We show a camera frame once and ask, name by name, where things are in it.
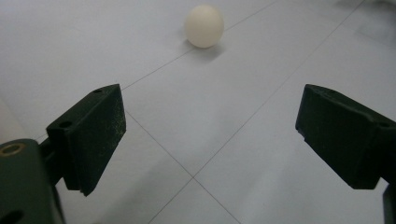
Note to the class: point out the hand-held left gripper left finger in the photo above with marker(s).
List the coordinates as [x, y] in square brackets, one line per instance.
[93, 137]

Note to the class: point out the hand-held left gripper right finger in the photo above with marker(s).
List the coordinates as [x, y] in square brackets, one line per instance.
[345, 133]

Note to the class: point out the white egg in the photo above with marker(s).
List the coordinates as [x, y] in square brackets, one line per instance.
[204, 26]

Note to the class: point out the white paper table cover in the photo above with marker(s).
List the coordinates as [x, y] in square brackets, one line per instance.
[202, 124]

